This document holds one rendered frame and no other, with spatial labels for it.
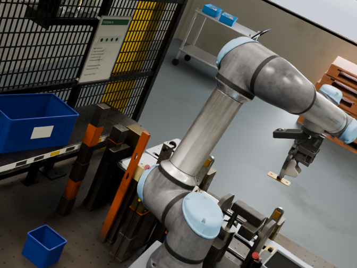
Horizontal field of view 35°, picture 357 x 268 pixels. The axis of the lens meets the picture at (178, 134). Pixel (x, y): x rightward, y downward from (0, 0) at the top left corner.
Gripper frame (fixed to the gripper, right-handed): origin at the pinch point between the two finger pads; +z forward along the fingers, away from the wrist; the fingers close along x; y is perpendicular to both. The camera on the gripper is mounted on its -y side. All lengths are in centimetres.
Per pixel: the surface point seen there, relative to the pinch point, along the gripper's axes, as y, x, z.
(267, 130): -83, 429, 145
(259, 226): 3.6, -19.2, 11.6
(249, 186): -47, 263, 138
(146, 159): -52, 8, 28
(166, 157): -37.0, -14.1, 10.3
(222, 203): -9.7, -24.3, 8.9
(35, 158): -72, -39, 24
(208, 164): -29.4, 17.1, 19.6
